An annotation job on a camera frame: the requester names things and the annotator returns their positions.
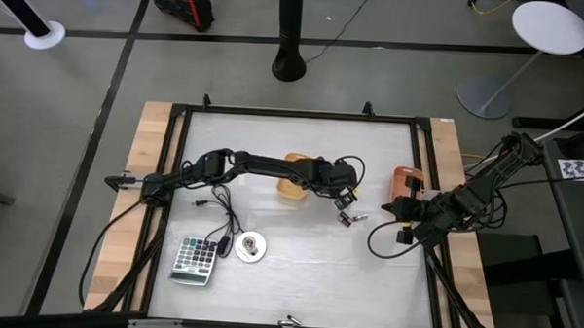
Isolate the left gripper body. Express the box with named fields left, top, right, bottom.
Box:
left=317, top=158, right=345, bottom=200

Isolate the black metal table frame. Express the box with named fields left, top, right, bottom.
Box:
left=120, top=92, right=502, bottom=328

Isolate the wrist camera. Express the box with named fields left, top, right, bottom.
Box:
left=381, top=197, right=409, bottom=222
left=334, top=160, right=360, bottom=191

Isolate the red black case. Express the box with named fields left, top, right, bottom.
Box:
left=145, top=0, right=216, bottom=34

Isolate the black power cord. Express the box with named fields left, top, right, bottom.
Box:
left=190, top=182, right=246, bottom=260

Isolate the orange plastic bin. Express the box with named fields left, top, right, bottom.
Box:
left=390, top=165, right=425, bottom=203

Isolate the black post white round base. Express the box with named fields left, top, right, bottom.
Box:
left=0, top=0, right=68, bottom=52

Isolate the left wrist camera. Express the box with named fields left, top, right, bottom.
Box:
left=334, top=160, right=360, bottom=191

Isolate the black pole with flared base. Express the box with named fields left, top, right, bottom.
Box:
left=271, top=0, right=310, bottom=84

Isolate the black side clamp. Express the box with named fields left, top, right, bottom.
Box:
left=104, top=174, right=141, bottom=193

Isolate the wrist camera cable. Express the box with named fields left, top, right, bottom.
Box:
left=366, top=218, right=420, bottom=262
left=332, top=154, right=367, bottom=190

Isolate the white cable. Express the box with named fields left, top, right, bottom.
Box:
left=464, top=93, right=584, bottom=174

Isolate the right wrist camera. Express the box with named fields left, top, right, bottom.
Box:
left=381, top=197, right=409, bottom=222

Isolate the yellow floor cable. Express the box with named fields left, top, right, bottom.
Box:
left=465, top=0, right=516, bottom=18

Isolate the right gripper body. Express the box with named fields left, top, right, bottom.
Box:
left=401, top=190, right=441, bottom=234

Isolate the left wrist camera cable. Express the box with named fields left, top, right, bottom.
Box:
left=332, top=154, right=367, bottom=190

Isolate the white round side table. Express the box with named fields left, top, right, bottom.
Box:
left=456, top=0, right=584, bottom=124

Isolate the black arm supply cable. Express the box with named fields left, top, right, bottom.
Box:
left=77, top=198, right=146, bottom=310

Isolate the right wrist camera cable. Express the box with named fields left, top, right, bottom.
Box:
left=366, top=218, right=420, bottom=262

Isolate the white printed sticker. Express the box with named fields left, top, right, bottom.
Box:
left=557, top=158, right=584, bottom=183

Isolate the round white disc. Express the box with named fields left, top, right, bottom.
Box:
left=233, top=229, right=269, bottom=265

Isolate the silver camera mount clamp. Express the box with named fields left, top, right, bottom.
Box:
left=275, top=313, right=304, bottom=328

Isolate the black floor cable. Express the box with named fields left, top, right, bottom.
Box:
left=305, top=0, right=379, bottom=66

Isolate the black desk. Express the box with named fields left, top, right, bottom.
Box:
left=533, top=136, right=584, bottom=328

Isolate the yellow plastic bin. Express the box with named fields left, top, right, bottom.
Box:
left=275, top=152, right=317, bottom=201

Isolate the grey desk calculator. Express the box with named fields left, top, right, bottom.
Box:
left=168, top=235, right=218, bottom=288

